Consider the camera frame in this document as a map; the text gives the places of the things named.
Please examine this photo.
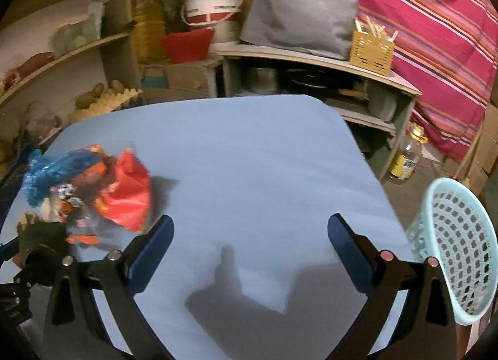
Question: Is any yellow oil jug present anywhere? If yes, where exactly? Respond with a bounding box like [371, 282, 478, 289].
[130, 0, 169, 65]

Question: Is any grey fabric bag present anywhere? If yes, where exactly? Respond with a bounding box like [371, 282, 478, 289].
[239, 0, 359, 61]

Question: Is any light blue perforated basket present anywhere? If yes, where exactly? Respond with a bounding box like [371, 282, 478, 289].
[405, 178, 498, 325]

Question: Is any yellow egg tray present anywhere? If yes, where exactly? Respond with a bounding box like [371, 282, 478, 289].
[68, 88, 143, 124]

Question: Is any yellow perforated utensil holder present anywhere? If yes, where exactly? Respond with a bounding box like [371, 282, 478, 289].
[349, 29, 396, 77]

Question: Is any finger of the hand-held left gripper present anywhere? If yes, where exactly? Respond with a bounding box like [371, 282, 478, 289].
[13, 222, 70, 291]

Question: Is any small steel pot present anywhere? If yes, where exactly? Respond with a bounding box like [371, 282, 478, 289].
[244, 66, 279, 95]

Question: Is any clear bottle yellow label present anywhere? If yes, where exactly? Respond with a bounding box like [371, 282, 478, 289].
[388, 124, 429, 182]

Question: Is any red striped blanket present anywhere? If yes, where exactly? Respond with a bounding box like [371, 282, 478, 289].
[238, 0, 498, 163]

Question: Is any bundle of utensils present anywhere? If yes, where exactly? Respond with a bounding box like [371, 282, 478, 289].
[355, 15, 400, 40]

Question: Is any black pan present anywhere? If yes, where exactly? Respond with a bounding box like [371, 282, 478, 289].
[285, 68, 332, 89]

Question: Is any orange wrapper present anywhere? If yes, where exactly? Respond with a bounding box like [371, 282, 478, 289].
[65, 233, 101, 246]

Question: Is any light blue tablecloth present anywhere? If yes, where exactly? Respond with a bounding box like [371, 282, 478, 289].
[0, 94, 417, 360]

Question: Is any potato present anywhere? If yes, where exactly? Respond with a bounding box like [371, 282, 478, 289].
[75, 82, 106, 108]

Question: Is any red snack packet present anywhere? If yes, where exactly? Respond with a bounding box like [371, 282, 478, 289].
[94, 150, 153, 234]

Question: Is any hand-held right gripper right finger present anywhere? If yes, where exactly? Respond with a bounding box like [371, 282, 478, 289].
[327, 213, 462, 360]

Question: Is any grey pot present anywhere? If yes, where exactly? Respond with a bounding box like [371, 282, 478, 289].
[367, 83, 398, 122]

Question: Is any multicoloured printed wrapper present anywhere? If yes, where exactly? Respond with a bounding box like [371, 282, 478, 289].
[45, 183, 100, 229]

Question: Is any white plastic bucket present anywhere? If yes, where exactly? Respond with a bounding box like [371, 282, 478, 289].
[181, 0, 246, 46]

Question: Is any cardboard box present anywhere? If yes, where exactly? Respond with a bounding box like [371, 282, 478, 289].
[139, 57, 223, 101]

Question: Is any grey low shelf unit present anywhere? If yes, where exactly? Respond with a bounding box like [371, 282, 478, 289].
[214, 43, 423, 182]

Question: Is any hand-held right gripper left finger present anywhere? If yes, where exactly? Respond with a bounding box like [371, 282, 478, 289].
[43, 214, 176, 360]

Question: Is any red plastic basket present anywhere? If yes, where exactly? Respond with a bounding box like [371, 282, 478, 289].
[159, 27, 216, 64]

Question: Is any clear plastic bag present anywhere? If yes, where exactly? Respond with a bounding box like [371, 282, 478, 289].
[52, 13, 102, 54]

